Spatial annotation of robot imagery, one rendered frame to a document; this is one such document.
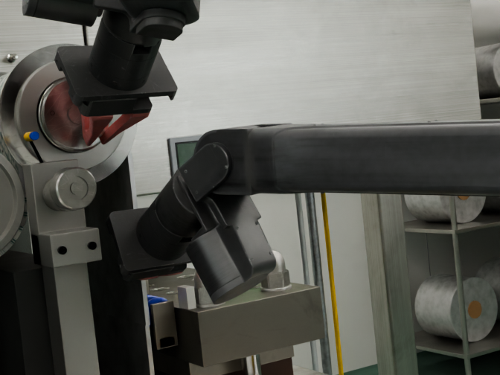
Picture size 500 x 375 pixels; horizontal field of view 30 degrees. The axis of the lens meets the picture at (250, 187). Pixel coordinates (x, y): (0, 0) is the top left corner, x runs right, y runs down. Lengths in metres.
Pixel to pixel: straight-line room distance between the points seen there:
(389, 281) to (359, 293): 2.70
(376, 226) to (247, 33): 0.53
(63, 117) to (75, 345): 0.23
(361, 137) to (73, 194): 0.29
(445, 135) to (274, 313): 0.41
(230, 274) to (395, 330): 1.02
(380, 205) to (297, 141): 1.04
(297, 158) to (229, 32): 0.70
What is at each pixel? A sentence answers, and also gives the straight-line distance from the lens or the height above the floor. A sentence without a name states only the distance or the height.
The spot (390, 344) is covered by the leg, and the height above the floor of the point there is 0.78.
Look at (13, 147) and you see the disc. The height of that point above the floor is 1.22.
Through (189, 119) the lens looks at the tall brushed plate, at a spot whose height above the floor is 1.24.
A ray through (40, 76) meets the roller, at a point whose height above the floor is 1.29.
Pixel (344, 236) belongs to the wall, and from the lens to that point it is 4.45.
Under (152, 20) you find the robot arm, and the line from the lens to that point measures 0.74.
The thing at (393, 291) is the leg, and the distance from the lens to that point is 1.83.
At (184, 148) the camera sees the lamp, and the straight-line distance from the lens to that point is 1.39.
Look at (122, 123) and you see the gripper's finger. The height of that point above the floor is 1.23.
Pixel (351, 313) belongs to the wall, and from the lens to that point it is 4.50.
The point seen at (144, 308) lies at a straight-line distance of 1.02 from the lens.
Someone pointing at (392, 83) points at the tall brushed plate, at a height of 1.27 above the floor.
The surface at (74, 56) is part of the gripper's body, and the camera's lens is 0.88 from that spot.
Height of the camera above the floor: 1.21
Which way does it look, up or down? 3 degrees down
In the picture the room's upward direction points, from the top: 6 degrees counter-clockwise
